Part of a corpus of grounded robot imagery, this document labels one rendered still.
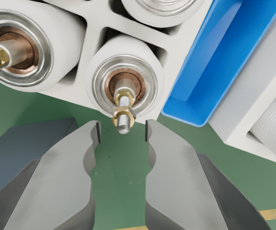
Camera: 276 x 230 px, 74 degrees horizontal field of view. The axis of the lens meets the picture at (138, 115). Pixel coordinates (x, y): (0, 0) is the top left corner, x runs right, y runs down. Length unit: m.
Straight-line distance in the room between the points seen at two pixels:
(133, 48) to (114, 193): 0.58
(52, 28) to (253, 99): 0.32
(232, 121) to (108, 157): 0.38
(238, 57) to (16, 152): 0.49
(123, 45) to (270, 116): 0.27
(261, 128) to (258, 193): 0.51
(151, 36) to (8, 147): 0.39
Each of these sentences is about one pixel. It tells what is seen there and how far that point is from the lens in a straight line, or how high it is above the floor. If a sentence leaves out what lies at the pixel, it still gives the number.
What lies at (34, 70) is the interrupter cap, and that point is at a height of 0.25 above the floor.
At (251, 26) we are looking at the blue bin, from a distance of 0.44.
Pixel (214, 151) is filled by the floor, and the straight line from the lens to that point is 0.65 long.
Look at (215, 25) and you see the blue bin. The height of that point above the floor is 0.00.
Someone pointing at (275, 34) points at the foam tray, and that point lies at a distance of 0.42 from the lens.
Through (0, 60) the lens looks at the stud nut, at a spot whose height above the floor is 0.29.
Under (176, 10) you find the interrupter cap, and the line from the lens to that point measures 0.21.
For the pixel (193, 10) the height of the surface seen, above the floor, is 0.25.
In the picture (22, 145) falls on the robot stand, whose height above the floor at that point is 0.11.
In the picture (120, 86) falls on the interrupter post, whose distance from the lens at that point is 0.19.
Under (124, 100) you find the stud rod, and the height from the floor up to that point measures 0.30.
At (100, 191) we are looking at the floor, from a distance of 0.71.
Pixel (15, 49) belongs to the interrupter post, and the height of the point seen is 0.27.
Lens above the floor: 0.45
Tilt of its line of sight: 62 degrees down
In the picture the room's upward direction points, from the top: 174 degrees clockwise
